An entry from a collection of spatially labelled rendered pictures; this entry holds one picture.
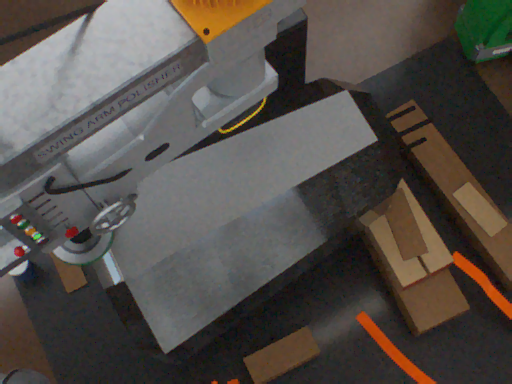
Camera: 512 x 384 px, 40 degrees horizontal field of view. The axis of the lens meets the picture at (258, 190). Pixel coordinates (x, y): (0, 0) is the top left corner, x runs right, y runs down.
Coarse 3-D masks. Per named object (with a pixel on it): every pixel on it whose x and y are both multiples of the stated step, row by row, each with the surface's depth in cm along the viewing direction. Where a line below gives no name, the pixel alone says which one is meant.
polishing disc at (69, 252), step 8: (104, 224) 235; (112, 232) 235; (96, 240) 234; (104, 240) 233; (56, 248) 233; (64, 248) 233; (72, 248) 233; (80, 248) 233; (88, 248) 233; (96, 248) 233; (104, 248) 232; (64, 256) 232; (72, 256) 232; (80, 256) 232; (88, 256) 232; (96, 256) 232
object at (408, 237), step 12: (396, 192) 301; (396, 204) 299; (408, 204) 299; (396, 216) 297; (408, 216) 297; (396, 228) 296; (408, 228) 295; (396, 240) 294; (408, 240) 294; (420, 240) 293; (408, 252) 292; (420, 252) 292
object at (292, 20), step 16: (288, 16) 277; (304, 16) 277; (288, 32) 278; (304, 32) 284; (272, 48) 282; (288, 48) 289; (304, 48) 296; (272, 64) 295; (288, 64) 301; (304, 64) 308; (288, 80) 314; (304, 80) 322
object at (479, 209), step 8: (464, 184) 313; (456, 192) 312; (464, 192) 312; (472, 192) 312; (456, 200) 312; (464, 200) 311; (472, 200) 311; (480, 200) 311; (464, 208) 310; (472, 208) 309; (480, 208) 309; (488, 208) 309; (472, 216) 308; (480, 216) 308; (488, 216) 308; (496, 216) 308; (480, 224) 307; (488, 224) 307; (496, 224) 307; (504, 224) 306; (488, 232) 305; (496, 232) 305
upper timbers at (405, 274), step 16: (416, 208) 299; (384, 224) 298; (384, 240) 295; (432, 240) 294; (384, 256) 295; (400, 256) 293; (432, 256) 292; (448, 256) 292; (400, 272) 290; (416, 272) 290; (432, 272) 290; (400, 288) 293
